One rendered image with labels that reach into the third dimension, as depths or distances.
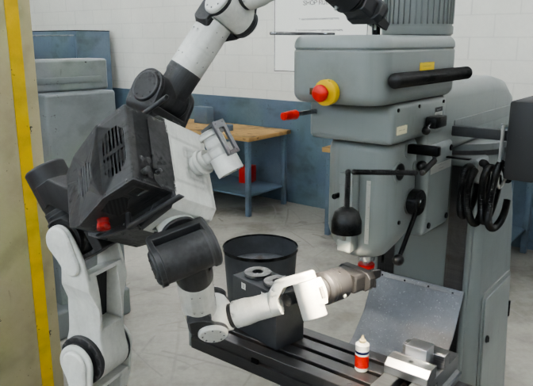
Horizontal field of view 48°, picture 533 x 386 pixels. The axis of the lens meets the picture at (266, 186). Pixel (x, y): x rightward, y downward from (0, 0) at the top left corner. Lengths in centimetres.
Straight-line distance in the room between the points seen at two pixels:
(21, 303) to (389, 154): 202
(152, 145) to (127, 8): 748
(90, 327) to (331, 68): 95
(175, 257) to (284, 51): 575
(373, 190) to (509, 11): 444
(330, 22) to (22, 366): 475
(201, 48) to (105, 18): 767
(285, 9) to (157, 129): 560
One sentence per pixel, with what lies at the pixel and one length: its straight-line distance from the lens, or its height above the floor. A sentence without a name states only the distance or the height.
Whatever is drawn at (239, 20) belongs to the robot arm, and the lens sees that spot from 157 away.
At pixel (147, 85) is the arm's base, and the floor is 177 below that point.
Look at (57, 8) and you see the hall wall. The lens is 1015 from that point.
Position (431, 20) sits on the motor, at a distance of 175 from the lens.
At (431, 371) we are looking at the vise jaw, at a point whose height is 105.
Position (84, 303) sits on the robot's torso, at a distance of 173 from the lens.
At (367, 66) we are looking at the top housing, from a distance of 138.
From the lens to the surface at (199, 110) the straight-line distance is 743.
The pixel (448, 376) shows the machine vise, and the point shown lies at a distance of 182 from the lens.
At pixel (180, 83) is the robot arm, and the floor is 177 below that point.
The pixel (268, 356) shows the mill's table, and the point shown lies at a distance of 191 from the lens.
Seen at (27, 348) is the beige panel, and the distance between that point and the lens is 315.
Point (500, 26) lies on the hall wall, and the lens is 588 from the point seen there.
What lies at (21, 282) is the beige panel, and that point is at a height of 79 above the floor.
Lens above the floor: 188
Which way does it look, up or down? 14 degrees down
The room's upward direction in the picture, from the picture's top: straight up
